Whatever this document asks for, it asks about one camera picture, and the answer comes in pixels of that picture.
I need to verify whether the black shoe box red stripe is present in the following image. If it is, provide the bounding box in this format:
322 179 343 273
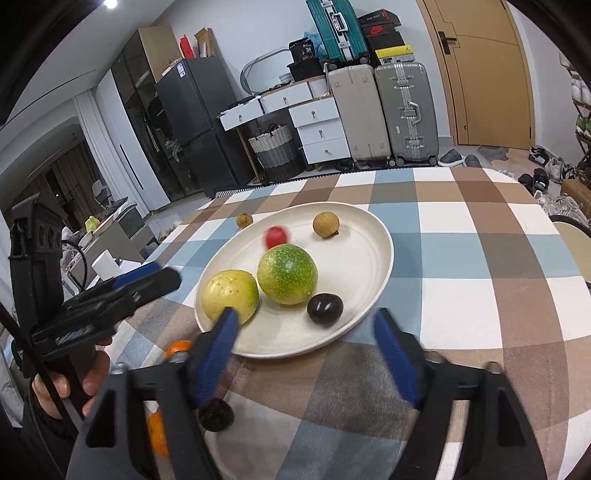
358 10 402 27

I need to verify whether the open cardboard box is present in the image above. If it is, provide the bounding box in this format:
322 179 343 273
194 28 218 58

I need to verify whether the cream round plate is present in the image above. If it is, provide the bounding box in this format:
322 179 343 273
194 202 394 360

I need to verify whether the person's left hand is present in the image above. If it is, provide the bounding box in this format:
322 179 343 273
28 336 114 420

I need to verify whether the teal suitcase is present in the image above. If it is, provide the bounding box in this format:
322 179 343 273
305 0 370 63

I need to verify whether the woven grey white basket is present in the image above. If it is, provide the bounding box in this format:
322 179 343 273
248 123 303 183

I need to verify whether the beige suitcase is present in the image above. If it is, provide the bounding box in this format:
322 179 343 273
327 64 392 168

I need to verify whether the silver suitcase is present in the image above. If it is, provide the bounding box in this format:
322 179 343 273
374 61 439 167

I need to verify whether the person's left forearm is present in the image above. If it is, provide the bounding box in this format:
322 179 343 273
0 369 81 480

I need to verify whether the orange mandarin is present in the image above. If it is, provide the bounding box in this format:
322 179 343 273
147 410 171 457
165 340 194 361

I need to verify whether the yellow black shoe box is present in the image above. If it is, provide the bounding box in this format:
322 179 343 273
375 45 414 65

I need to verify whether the row of shoes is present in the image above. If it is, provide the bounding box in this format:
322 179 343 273
561 51 591 139

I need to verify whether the dark purple plum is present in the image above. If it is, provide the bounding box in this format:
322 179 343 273
198 398 235 433
307 292 345 328

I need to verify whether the cream black basin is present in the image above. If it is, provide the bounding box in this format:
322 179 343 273
549 215 591 289

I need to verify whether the green yellow round fruit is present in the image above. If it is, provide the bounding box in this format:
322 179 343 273
257 244 319 306

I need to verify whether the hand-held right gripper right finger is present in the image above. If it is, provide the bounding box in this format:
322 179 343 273
373 307 548 480

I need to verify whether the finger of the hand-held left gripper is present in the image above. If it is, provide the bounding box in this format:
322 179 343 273
62 263 162 308
65 267 182 326

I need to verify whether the grey office chair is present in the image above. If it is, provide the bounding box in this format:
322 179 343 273
92 180 116 208

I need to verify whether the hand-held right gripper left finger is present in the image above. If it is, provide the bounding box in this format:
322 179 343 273
65 307 241 480

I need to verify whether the white cylinder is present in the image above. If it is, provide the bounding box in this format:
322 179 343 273
91 249 122 281

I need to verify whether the brown cardboard box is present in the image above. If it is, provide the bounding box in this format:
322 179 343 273
561 179 591 208

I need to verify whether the light blue plastic bag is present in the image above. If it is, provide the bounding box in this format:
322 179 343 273
302 30 328 58

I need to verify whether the brown curtain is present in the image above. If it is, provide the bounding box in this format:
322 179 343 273
46 141 107 217

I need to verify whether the white curtain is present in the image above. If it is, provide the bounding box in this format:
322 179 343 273
74 90 153 217

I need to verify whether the wooden door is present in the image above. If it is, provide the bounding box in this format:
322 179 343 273
416 0 536 151

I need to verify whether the plain black shoe box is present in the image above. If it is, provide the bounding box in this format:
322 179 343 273
367 31 406 51

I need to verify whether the white drawer desk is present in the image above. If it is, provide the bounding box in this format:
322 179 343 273
218 80 352 183

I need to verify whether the black storage crate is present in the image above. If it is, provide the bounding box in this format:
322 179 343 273
287 59 324 83

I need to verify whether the wooden shoe rack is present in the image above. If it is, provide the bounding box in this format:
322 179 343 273
561 51 591 183

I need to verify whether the dark glass cabinet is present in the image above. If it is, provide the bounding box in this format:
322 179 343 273
110 27 204 203

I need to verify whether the red cherry tomato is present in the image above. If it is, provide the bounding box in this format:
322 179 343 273
264 225 289 250

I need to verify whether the pile of floor shoes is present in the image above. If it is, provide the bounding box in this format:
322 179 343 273
499 145 591 217

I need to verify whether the grey low cabinet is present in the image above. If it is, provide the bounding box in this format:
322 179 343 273
78 203 155 278

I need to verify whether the oval mirror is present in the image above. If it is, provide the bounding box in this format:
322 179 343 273
241 47 296 95

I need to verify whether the white wardrobe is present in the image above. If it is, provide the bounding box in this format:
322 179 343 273
95 71 171 215

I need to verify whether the black printed bag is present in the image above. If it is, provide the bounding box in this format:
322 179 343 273
288 38 319 63

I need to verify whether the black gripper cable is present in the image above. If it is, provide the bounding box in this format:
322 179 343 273
0 302 81 428

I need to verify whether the checkered tablecloth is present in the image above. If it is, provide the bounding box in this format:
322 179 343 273
106 167 591 480

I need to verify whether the black refrigerator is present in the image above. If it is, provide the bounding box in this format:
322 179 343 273
154 58 257 197

